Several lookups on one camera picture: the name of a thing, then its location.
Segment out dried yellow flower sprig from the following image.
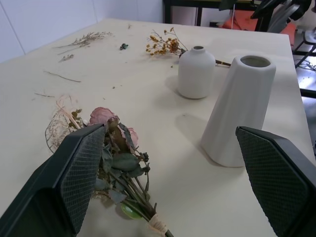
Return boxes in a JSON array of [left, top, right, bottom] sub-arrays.
[[145, 27, 232, 67]]

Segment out orange red cushion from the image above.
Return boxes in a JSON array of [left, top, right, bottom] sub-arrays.
[[221, 16, 297, 45]]

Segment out dried beige grass sprig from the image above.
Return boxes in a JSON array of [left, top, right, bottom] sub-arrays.
[[52, 31, 115, 55]]

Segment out tall white faceted vase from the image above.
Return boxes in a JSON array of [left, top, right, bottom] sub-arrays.
[[199, 55, 277, 168]]

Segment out thin dry twig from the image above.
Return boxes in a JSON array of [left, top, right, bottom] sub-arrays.
[[43, 71, 81, 83]]

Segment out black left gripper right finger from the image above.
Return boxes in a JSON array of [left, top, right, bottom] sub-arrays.
[[235, 126, 316, 237]]

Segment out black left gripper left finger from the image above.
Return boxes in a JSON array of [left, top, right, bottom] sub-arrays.
[[0, 124, 106, 237]]

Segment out short white bottle vase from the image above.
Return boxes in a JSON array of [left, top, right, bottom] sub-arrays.
[[177, 45, 215, 100]]

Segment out black office chair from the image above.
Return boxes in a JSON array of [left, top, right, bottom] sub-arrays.
[[250, 0, 316, 34]]

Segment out dried pink rose bouquet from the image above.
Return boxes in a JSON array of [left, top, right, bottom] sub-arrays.
[[44, 94, 175, 237]]

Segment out small dried beige sprig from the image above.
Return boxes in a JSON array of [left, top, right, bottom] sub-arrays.
[[58, 54, 75, 63]]

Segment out black metal frame table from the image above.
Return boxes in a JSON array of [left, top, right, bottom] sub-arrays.
[[162, 0, 272, 32]]

